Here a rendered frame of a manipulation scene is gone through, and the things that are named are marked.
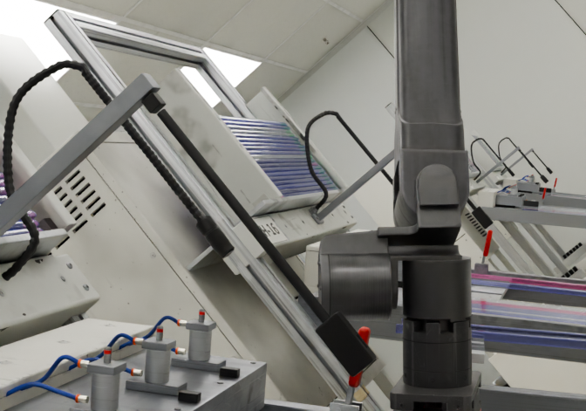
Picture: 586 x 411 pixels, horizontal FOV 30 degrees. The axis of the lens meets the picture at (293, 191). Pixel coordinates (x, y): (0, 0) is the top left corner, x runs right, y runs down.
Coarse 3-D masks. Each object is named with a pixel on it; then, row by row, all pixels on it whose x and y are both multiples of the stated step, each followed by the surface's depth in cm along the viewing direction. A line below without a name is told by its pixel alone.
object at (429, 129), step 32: (416, 0) 100; (448, 0) 100; (416, 32) 98; (448, 32) 98; (416, 64) 97; (448, 64) 97; (416, 96) 95; (448, 96) 96; (416, 128) 93; (448, 128) 93; (416, 160) 92; (448, 160) 92
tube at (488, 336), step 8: (400, 328) 133; (472, 336) 131; (480, 336) 131; (488, 336) 131; (496, 336) 131; (504, 336) 131; (512, 336) 131; (520, 336) 130; (528, 336) 130; (536, 336) 130; (544, 336) 131; (528, 344) 130; (536, 344) 130; (544, 344) 130; (552, 344) 130; (560, 344) 130; (568, 344) 130; (576, 344) 129; (584, 344) 129
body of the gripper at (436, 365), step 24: (408, 336) 90; (432, 336) 88; (456, 336) 89; (408, 360) 90; (432, 360) 89; (456, 360) 89; (408, 384) 90; (432, 384) 89; (456, 384) 89; (480, 384) 95; (408, 408) 87; (456, 408) 86
